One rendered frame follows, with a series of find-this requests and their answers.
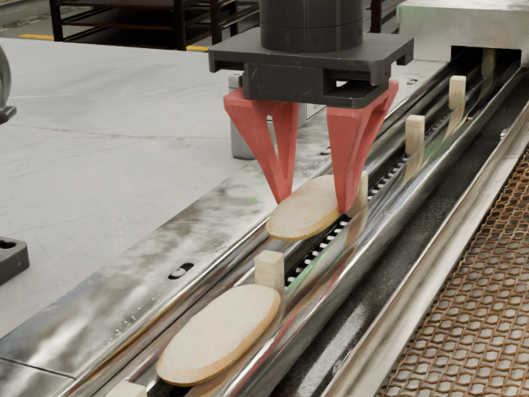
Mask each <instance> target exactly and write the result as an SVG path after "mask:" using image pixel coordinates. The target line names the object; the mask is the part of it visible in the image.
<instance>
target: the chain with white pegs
mask: <svg viewBox="0 0 529 397"><path fill-rule="evenodd" d="M511 50H512V49H505V50H504V51H503V52H502V53H501V54H500V55H499V56H498V57H497V58H496V54H497V48H491V47H484V48H483V58H482V72H481V74H480V75H479V76H478V77H477V79H476V80H475V81H474V82H473V83H472V84H471V85H470V86H469V87H468V88H467V89H466V90H465V81H466V77H465V76H452V77H451V78H450V79H449V107H448V108H447V109H446V110H445V111H444V112H443V113H442V114H441V115H440V117H438V119H437V120H436V121H435V122H434V123H433V124H432V125H431V126H430V127H429V128H428V129H427V130H426V131H424V120H425V117H424V116H417V115H410V116H409V117H408V118H407V119H406V121H405V152H404V153H403V154H402V155H401V156H400V157H399V159H398V160H397V161H396V162H395V163H394V164H393V165H392V166H391V167H390V168H389V169H388V170H387V171H386V172H385V173H384V174H383V175H382V176H381V177H380V178H379V179H378V180H377V181H376V182H375V183H374V184H373V185H372V186H371V187H370V188H369V189H368V172H366V171H363V173H362V175H361V180H360V183H359V190H358V193H357V196H356V198H355V200H354V203H353V206H352V207H351V208H350V209H349V210H348V212H347V213H345V214H343V215H342V217H340V218H339V219H338V220H337V221H336V222H335V223H334V224H333V225H332V226H331V227H330V228H329V229H328V232H325V233H324V234H323V235H322V237H321V238H320V239H319V240H318V241H317V242H316V243H315V244H314V247H311V248H310V249H309V250H308V251H307V252H306V253H305V254H304V255H303V256H302V257H301V258H300V259H299V260H298V263H295V264H294V265H293V266H292V267H291V268H290V269H289V270H288V271H287V272H286V273H285V274H284V260H283V254H282V253H280V252H275V251H270V250H263V251H262V252H261V253H260V254H259V255H258V256H256V258H255V259H254V270H255V284H256V285H262V286H265V287H269V288H272V289H274V290H276V291H277V292H278V293H279V295H281V293H282V292H283V291H284V290H285V289H286V288H287V287H288V286H289V285H290V284H291V283H292V282H293V281H294V280H295V278H296V277H297V276H298V275H299V274H300V273H301V272H302V271H303V270H304V269H305V268H306V267H307V266H308V265H309V263H310V262H311V261H312V260H313V259H314V258H315V257H316V256H317V255H318V254H319V253H320V252H321V251H322V250H323V249H324V248H325V247H326V246H327V245H328V244H329V243H330V242H331V241H332V240H333V239H334V238H335V237H336V236H337V234H338V233H339V232H340V231H341V230H342V229H343V228H344V227H345V226H346V225H347V224H348V223H349V222H350V221H351V219H352V218H353V217H354V216H355V215H356V214H357V213H358V212H359V211H360V210H361V209H362V208H363V207H364V206H365V204H366V203H367V202H368V201H369V200H370V199H371V198H372V197H373V196H374V195H375V194H376V193H377V192H378V191H379V189H380V188H381V187H382V186H383V185H384V184H385V183H386V182H387V181H388V180H389V179H390V178H391V177H392V176H393V175H394V174H395V173H396V172H397V171H398V170H399V169H400V168H401V167H402V166H403V165H404V164H405V163H406V162H407V160H408V159H409V158H410V157H411V156H412V155H413V154H414V153H415V152H416V151H417V150H418V149H419V148H420V147H421V145H422V144H423V143H424V142H425V141H426V140H427V139H428V138H429V137H430V136H431V135H432V134H433V133H434V132H435V130H436V129H437V128H438V127H439V126H440V125H441V124H442V123H443V122H444V121H445V120H446V119H447V118H448V117H449V115H450V114H451V113H452V112H453V111H454V110H455V109H456V108H457V107H458V106H459V105H460V104H461V103H462V102H463V101H464V100H465V99H466V98H467V97H468V96H469V95H470V94H471V93H472V92H473V91H474V90H475V89H476V88H477V86H478V85H479V84H480V83H481V82H482V81H483V80H484V79H485V78H486V77H487V76H488V75H489V74H490V73H491V71H492V70H493V69H494V68H495V67H496V66H497V65H498V64H499V63H500V62H501V61H502V60H503V59H504V58H505V56H506V55H507V54H508V53H509V52H510V51H511ZM192 388H193V386H191V387H179V386H175V387H174V388H173V389H172V390H171V391H170V392H169V393H170V396H165V397H184V396H185V394H187V393H188V392H189V390H191V389H192ZM106 397H147V396H146V388H145V387H144V386H142V385H138V384H133V383H129V382H127V381H121V382H120V383H119V384H118V385H117V386H116V387H115V388H114V389H113V390H112V391H110V392H109V393H108V394H107V395H106Z"/></svg>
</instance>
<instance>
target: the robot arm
mask: <svg viewBox="0 0 529 397"><path fill-rule="evenodd" d="M259 9H260V27H259V28H251V29H250V30H247V31H245V32H242V33H240V34H238V35H235V36H233V37H231V38H230V39H226V40H224V41H223V42H220V43H218V44H216V45H213V46H211V47H209V48H208V55H209V71H210V72H212V73H215V72H218V71H220V70H221V69H225V70H235V71H244V72H243V73H242V75H241V76H239V88H237V89H236V90H234V91H232V92H230V93H228V94H227V95H225V96H224V109H225V111H226V112H227V114H228V116H229V117H230V118H231V120H232V122H233V123H234V125H235V127H236V128H237V129H238V131H239V133H240V134H241V136H242V137H243V139H244V140H245V142H246V144H247V145H248V147H249V148H250V150H251V151H252V153H253V155H254V156H255V158H256V159H257V161H258V162H259V164H260V166H261V169H262V171H263V173H264V176H265V178H266V180H267V182H268V185H269V187H270V189H271V191H272V194H273V196H274V198H275V200H276V203H277V204H278V205H279V204H280V203H281V202H282V201H283V200H284V199H286V198H287V197H288V196H290V195H291V192H292V185H293V179H294V164H295V153H296V141H297V130H298V108H299V103H308V104H317V105H326V106H327V128H328V135H329V142H330V148H331V161H332V168H333V175H334V182H335V194H336V198H337V202H338V210H339V212H340V214H345V213H347V212H348V210H349V209H350V208H351V207H352V206H353V203H354V200H355V197H356V194H357V189H358V186H359V183H360V180H361V175H362V173H363V169H364V164H365V162H366V158H367V156H368V152H369V151H370V148H371V146H372V144H373V142H374V140H375V138H376V136H377V134H378V132H379V130H380V128H381V126H382V124H383V121H384V119H385V117H386V115H387V113H388V111H389V109H390V107H391V105H392V103H393V101H394V99H395V96H396V94H397V93H398V89H399V81H398V80H393V79H390V78H391V64H392V63H394V62H395V61H396V65H404V66H406V65H407V64H408V63H410V62H411V61H412V60H413V55H414V36H412V35H395V34H380V33H365V32H363V0H259ZM337 81H338V82H346V83H344V84H343V85H342V86H340V87H337ZM11 83H12V78H11V70H10V66H9V61H8V59H7V57H6V53H5V51H4V50H3V49H2V46H1V45H0V125H1V124H4V123H6V122H8V121H9V120H10V119H11V118H12V117H14V116H15V115H16V114H17V108H16V107H15V106H7V105H6V103H7V100H8V98H9V94H10V89H11ZM269 114H271V115H272V123H273V127H274V131H275V135H276V143H277V148H278V159H277V156H276V152H275V148H274V146H273V143H272V138H271V136H270V132H269V130H268V125H267V116H268V115H269ZM29 266H30V261H29V256H28V246H27V243H26V242H25V241H23V240H18V239H11V238H7V237H2V236H0V286H1V285H3V284H4V283H5V282H7V281H9V280H11V279H12V278H14V277H15V276H17V275H18V274H20V273H22V272H23V271H24V270H26V269H28V268H29Z"/></svg>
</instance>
